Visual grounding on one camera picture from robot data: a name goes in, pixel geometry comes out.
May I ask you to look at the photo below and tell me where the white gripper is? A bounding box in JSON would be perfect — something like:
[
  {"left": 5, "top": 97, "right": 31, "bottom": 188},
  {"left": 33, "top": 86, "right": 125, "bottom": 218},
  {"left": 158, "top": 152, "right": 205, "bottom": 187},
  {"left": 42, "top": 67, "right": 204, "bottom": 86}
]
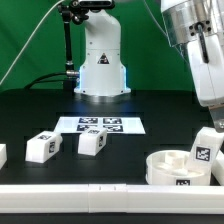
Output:
[{"left": 187, "top": 34, "right": 224, "bottom": 133}]

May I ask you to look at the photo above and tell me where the white round stool seat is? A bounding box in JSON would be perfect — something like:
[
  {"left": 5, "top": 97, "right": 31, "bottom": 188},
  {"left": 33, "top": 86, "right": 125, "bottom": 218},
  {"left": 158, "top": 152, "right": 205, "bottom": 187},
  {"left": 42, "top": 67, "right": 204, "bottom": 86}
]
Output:
[{"left": 146, "top": 150, "right": 211, "bottom": 186}]

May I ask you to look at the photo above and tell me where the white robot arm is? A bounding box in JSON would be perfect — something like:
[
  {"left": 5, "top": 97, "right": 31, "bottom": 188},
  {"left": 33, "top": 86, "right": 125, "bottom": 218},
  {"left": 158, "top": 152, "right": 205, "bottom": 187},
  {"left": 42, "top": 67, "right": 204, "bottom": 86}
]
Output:
[{"left": 69, "top": 0, "right": 224, "bottom": 132}]

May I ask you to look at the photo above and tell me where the white marker sheet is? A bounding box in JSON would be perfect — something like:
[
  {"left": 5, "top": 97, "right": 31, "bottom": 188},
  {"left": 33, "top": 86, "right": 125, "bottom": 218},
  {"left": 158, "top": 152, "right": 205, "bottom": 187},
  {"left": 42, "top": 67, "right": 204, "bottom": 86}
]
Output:
[{"left": 54, "top": 117, "right": 145, "bottom": 134}]

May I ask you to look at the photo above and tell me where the white front rail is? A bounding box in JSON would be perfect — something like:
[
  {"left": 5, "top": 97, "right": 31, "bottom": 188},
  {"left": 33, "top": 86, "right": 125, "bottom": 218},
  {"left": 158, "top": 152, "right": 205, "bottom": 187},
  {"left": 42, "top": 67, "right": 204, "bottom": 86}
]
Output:
[{"left": 0, "top": 184, "right": 224, "bottom": 214}]

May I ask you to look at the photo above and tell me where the black camera on mount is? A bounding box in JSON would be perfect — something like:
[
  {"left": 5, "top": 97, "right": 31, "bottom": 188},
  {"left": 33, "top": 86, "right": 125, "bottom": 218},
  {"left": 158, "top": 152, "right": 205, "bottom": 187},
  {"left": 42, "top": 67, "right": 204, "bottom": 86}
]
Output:
[{"left": 78, "top": 0, "right": 115, "bottom": 9}]

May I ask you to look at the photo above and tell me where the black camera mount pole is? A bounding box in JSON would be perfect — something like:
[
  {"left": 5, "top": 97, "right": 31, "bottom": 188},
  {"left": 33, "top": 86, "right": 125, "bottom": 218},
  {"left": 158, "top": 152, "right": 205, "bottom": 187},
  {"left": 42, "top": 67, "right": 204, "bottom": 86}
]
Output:
[{"left": 58, "top": 0, "right": 88, "bottom": 92}]

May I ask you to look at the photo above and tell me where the black cable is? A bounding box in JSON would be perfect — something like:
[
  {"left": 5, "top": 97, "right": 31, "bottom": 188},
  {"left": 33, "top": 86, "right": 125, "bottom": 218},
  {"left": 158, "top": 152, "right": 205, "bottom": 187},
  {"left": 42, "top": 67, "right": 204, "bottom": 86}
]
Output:
[{"left": 23, "top": 72, "right": 79, "bottom": 90}]

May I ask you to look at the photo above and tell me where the white cable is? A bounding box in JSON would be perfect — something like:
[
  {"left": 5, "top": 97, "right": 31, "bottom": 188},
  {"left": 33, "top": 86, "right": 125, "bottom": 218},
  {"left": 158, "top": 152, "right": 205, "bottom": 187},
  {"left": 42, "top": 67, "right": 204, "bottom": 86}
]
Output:
[{"left": 0, "top": 0, "right": 66, "bottom": 86}]

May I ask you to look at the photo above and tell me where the white left rail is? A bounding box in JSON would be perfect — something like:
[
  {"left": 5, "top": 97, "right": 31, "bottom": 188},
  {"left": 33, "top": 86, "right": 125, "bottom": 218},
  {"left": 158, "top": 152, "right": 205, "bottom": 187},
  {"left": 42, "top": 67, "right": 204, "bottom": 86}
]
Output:
[{"left": 0, "top": 144, "right": 7, "bottom": 169}]

